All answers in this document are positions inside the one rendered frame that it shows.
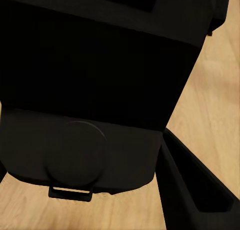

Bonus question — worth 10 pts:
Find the digital camera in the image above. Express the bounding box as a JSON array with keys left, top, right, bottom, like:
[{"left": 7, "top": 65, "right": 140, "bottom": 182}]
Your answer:
[{"left": 0, "top": 0, "right": 229, "bottom": 202}]

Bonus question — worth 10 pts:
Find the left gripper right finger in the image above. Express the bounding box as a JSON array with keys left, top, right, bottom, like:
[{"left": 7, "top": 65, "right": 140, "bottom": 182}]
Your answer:
[{"left": 155, "top": 128, "right": 240, "bottom": 230}]

